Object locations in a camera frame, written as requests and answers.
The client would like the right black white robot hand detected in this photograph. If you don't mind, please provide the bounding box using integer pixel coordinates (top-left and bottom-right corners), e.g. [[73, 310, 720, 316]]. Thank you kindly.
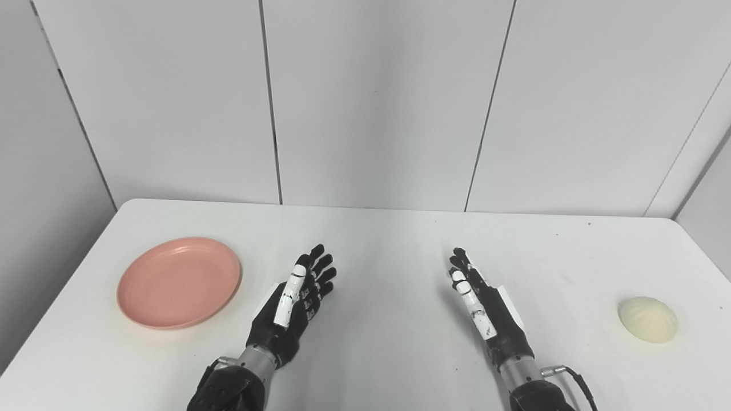
[[448, 247, 535, 370]]

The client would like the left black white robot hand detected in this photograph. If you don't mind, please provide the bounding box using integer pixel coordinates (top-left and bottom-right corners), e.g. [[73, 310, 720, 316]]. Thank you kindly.
[[246, 244, 338, 369]]

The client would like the pink round plate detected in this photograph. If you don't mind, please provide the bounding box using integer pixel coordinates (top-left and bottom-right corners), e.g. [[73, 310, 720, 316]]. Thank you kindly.
[[117, 237, 243, 331]]

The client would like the cream steamed bun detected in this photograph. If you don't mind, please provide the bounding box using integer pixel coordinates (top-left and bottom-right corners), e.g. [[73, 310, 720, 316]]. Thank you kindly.
[[617, 296, 679, 344]]

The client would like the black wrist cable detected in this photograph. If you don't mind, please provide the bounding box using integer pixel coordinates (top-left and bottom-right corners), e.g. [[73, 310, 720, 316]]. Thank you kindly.
[[541, 365, 599, 411]]

